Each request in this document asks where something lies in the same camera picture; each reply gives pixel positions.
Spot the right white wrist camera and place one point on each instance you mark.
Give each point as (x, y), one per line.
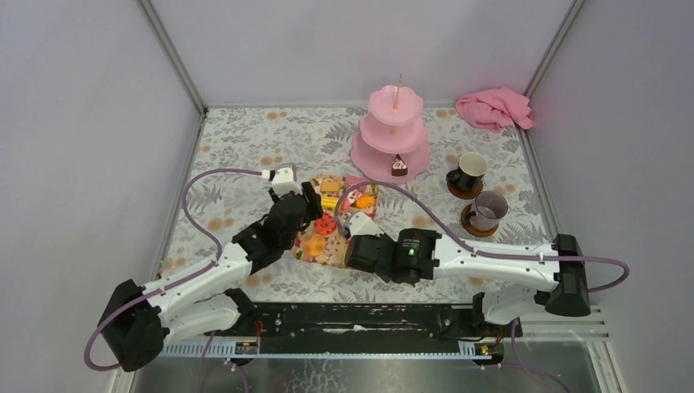
(360, 224)

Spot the pink cloth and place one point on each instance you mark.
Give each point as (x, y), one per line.
(495, 109)

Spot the purple mug black handle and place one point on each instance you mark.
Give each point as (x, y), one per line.
(491, 204)

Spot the tan biscuit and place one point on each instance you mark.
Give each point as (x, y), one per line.
(330, 186)

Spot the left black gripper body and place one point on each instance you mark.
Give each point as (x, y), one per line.
(303, 196)

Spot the orange round pastry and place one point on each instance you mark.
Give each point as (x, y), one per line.
(313, 245)

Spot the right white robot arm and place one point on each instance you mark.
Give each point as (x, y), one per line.
(538, 279)

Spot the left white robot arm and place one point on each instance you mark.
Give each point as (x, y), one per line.
(140, 320)

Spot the floral dessert tray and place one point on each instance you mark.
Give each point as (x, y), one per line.
(334, 254)

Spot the brown wooden saucer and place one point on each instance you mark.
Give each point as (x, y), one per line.
(477, 224)
(465, 194)

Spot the pink wafer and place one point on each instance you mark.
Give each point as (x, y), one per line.
(350, 180)

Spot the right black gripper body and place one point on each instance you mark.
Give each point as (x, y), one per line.
(387, 277)

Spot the black mug white inside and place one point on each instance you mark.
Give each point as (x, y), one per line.
(471, 168)

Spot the chocolate cake piece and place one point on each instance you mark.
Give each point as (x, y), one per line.
(399, 168)

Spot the red donut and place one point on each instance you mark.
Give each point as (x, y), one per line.
(325, 226)

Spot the yellow roll cake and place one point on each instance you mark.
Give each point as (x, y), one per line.
(329, 202)

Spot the floral tablecloth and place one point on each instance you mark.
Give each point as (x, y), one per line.
(227, 197)

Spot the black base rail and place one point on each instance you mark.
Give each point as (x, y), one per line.
(365, 330)

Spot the strawberry cream cake slice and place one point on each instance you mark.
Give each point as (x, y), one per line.
(351, 199)

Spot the orange tart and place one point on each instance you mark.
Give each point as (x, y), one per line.
(365, 202)

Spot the pink three-tier cake stand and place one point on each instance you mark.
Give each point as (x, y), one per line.
(393, 126)

